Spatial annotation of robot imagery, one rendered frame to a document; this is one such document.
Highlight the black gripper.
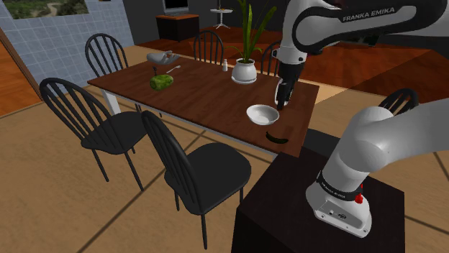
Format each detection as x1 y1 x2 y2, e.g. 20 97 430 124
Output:
274 63 301 111

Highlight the white bowl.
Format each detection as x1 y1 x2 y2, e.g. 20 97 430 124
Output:
246 103 281 127

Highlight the black spindle-back chair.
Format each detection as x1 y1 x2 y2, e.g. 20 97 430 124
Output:
192 29 225 66
84 32 130 78
260 40 282 77
302 88 420 160
38 77 148 193
140 109 253 251

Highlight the white potted green plant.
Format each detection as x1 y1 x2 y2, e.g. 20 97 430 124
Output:
224 0 278 86

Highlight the dark banana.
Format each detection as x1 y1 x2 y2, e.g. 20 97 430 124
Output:
265 131 289 145

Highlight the brown wooden dining table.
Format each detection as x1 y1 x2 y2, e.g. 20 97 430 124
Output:
86 55 320 162

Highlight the white round side table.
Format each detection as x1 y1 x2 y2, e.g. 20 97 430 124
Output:
209 0 235 30

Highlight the dark robot stand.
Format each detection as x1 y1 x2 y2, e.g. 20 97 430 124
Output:
230 145 407 253

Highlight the green melon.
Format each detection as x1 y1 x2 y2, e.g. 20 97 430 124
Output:
149 67 175 92

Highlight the dark cabinet with screen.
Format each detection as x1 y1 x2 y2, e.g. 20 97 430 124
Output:
155 0 201 43

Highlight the landscape wall picture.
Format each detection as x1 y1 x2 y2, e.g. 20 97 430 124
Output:
1 0 91 20

